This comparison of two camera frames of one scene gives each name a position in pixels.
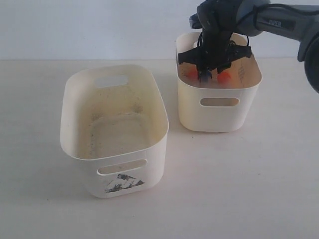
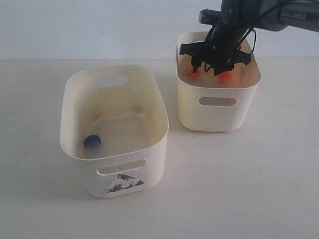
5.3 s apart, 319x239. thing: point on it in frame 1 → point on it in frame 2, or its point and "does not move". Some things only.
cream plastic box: (113, 127) does not move
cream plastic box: (224, 102) does not move
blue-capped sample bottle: (208, 75) → (92, 143)
